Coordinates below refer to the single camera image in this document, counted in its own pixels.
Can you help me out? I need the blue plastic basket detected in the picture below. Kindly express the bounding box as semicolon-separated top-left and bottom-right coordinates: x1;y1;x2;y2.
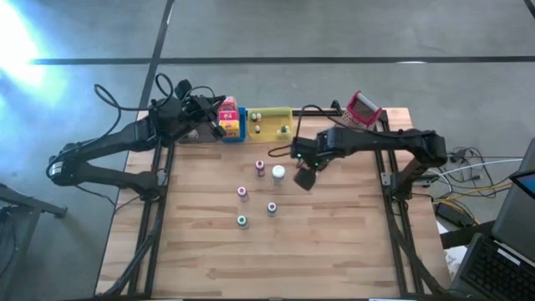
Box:
219;106;248;144

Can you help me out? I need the black floor cable bundle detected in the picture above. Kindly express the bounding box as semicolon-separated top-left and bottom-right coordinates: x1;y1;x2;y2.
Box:
442;145;509;197

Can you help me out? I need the black side stand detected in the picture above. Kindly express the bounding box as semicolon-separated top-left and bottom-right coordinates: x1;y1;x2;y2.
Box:
0;181;68;301

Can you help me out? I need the black power brick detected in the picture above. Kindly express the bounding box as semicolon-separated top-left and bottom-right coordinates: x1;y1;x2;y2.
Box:
434;202;476;229

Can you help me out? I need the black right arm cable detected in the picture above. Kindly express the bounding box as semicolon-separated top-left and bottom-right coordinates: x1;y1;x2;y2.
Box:
267;104;350;159

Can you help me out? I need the red metal cheese grater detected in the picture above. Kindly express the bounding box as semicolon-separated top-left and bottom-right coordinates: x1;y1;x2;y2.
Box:
340;90;384;131

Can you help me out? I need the dark grey plastic bin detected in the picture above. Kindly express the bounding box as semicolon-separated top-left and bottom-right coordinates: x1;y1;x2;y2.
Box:
177;125;221;145

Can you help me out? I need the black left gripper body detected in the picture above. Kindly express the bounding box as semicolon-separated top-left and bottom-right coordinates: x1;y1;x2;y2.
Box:
181;98;215;131

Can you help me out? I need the white floor cable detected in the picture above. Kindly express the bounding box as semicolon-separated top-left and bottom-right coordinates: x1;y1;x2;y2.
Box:
434;157;523;177

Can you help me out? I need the yellow plastic bin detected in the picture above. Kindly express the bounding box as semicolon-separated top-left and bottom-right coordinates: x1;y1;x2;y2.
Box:
247;106;294;143

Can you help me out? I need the laptop with blue screen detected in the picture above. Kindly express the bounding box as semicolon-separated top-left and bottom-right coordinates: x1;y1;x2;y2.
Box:
507;169;535;201

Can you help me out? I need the yellow floor cable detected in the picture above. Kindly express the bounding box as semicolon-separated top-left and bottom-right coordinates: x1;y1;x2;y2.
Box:
434;180;513;202

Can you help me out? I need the black laptop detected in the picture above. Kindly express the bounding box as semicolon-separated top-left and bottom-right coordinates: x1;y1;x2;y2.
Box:
450;140;535;301

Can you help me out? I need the white-lid clear jar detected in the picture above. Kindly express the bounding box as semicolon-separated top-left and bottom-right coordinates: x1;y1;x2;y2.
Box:
271;165;287;186

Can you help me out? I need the black aluminium table frame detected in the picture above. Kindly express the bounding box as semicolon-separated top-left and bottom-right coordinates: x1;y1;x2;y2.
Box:
94;99;451;300

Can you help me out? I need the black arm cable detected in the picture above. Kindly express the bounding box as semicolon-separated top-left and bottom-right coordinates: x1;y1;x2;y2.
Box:
267;104;350;159
94;73;218;115

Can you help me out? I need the yellow Corn Pops cereal box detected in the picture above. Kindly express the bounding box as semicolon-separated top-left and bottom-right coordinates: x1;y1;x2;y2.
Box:
220;120;241;139

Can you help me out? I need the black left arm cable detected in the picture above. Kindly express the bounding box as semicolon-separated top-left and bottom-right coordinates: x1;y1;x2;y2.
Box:
94;73;218;115

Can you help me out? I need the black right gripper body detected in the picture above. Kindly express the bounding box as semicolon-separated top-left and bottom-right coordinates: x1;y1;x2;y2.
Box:
290;136;336;171

